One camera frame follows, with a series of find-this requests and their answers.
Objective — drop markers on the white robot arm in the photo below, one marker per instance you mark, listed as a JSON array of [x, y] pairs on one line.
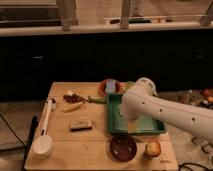
[[141, 98]]

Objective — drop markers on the green cup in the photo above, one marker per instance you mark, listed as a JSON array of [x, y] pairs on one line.
[[128, 85]]

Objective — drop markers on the white paper cup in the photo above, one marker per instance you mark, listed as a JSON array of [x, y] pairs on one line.
[[43, 145]]

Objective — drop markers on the blue sponge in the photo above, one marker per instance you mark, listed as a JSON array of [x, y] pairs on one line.
[[110, 86]]

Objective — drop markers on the brown grape bunch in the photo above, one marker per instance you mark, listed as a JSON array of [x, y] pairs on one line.
[[73, 98]]

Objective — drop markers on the white garlic bulb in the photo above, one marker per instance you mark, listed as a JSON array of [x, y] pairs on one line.
[[69, 93]]

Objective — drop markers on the green plastic tray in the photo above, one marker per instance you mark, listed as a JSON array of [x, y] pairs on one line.
[[116, 123]]

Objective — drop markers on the yellow banana piece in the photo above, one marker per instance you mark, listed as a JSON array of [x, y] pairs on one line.
[[71, 107]]

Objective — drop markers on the dark brown bowl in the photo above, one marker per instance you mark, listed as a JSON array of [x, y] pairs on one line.
[[123, 147]]

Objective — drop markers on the red yellow apple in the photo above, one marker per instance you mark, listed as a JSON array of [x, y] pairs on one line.
[[152, 149]]

